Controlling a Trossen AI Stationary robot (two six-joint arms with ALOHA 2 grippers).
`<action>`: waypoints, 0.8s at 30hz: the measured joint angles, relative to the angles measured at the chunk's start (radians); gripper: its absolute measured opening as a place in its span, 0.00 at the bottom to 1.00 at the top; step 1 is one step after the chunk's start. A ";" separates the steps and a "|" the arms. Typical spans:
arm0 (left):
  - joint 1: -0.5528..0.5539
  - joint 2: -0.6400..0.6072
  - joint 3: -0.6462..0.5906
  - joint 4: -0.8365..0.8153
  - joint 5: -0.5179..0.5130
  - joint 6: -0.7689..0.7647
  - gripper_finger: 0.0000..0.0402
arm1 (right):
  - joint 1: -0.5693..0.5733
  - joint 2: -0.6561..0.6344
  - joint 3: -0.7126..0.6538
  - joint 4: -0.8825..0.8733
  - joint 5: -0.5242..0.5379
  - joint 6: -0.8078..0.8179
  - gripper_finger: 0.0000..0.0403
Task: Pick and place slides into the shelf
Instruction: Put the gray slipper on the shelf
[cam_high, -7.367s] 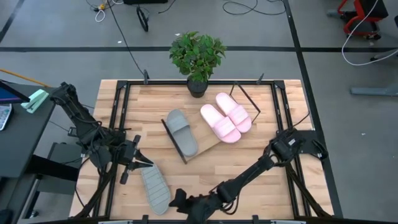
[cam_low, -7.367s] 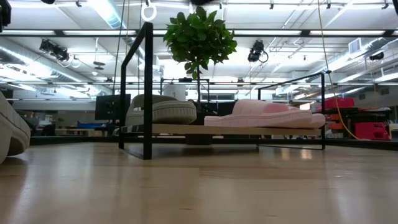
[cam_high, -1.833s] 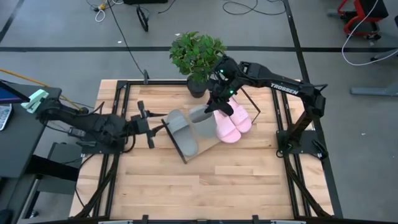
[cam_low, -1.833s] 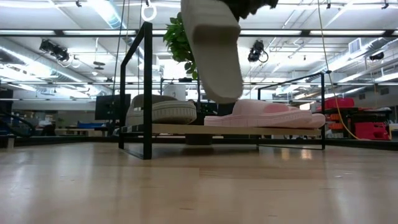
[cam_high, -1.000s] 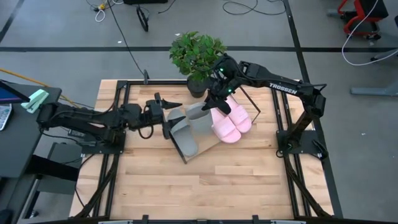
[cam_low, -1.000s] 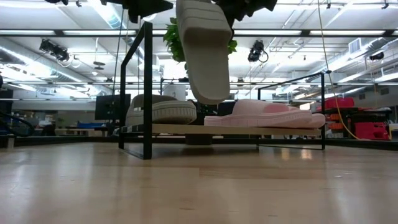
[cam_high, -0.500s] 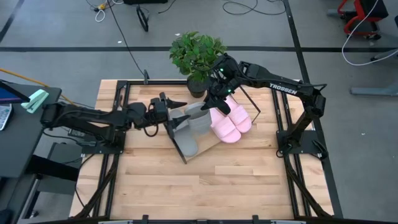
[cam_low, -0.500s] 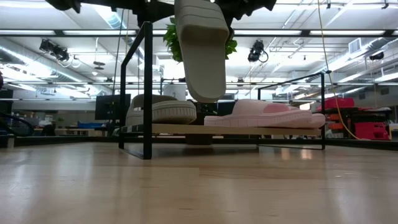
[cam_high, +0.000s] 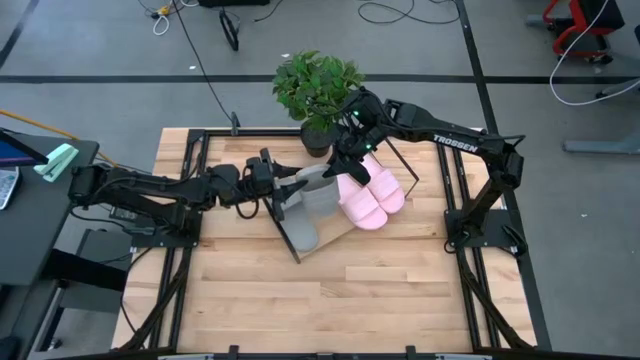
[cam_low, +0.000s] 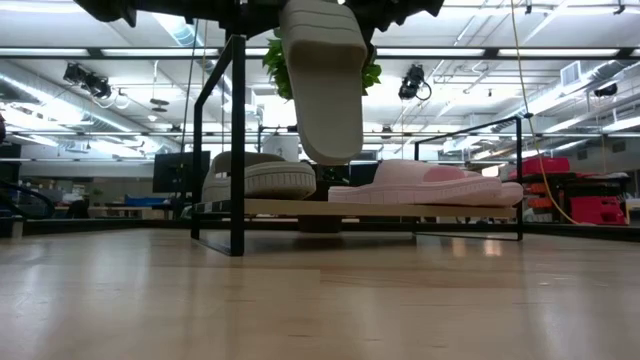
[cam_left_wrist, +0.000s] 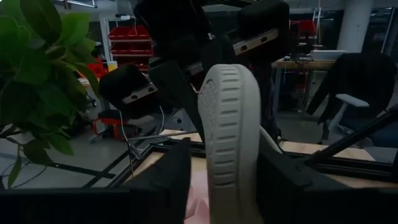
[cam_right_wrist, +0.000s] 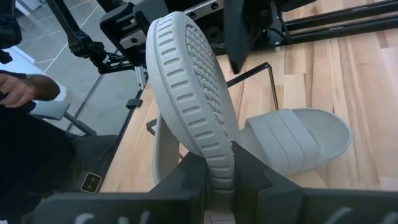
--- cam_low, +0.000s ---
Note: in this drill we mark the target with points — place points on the white sneaker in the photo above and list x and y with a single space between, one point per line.
270 180

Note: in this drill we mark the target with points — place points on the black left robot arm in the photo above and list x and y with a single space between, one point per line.
165 7

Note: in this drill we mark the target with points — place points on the green potted plant black pot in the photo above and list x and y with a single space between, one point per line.
277 70

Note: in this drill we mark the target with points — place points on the white box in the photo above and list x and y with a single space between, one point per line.
277 147

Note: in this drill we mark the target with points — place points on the black computer monitor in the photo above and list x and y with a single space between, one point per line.
172 172

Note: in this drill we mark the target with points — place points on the black ceiling spotlights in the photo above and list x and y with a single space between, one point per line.
80 75

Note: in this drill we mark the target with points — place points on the black desk partition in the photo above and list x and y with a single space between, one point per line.
362 175

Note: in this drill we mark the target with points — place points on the red storage bin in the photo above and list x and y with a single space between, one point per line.
552 166

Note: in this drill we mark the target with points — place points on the black storage rack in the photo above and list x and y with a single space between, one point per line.
565 182

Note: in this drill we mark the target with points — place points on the red crate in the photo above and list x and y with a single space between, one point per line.
592 210

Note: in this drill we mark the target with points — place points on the black frame wooden board shelf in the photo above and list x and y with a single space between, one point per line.
238 150

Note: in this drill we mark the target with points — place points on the black hanging camera device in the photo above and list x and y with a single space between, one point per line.
412 80

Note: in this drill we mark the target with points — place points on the black metal table frame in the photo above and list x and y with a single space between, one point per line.
100 226

